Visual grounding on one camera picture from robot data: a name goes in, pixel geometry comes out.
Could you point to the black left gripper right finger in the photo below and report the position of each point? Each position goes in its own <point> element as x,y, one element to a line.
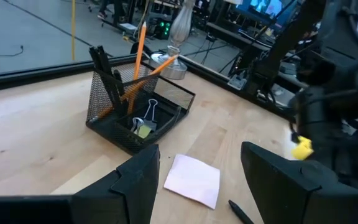
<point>275,186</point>

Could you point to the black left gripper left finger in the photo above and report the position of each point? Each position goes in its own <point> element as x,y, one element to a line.
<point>135,186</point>

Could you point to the yellow block eraser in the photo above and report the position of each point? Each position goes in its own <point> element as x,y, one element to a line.
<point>144,131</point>

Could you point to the small black binder clip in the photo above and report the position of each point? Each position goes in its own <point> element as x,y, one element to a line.
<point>137,123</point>

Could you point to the large black binder clip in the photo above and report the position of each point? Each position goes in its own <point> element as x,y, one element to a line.
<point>151,109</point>

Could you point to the orange pencil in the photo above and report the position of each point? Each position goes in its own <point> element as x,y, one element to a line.
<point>163,64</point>
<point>140,46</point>

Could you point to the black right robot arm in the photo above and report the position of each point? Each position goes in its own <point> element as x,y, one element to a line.
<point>291,37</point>

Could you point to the black mesh desk organizer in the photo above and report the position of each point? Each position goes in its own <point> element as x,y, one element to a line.
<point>169,93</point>

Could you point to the yellow tape tag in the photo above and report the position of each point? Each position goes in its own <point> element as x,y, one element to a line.
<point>303,151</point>

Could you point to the pink sticky note pad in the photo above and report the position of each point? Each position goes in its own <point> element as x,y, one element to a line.
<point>194,180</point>

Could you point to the white shade metal table lamp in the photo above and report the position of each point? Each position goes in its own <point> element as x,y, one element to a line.
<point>174,62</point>

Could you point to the lit display screen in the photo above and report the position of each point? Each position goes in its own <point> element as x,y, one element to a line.
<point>266,7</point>

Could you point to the black mesh computer box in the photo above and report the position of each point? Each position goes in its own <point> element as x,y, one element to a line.
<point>163,28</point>

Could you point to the person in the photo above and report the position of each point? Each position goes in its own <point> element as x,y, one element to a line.
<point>104,7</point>

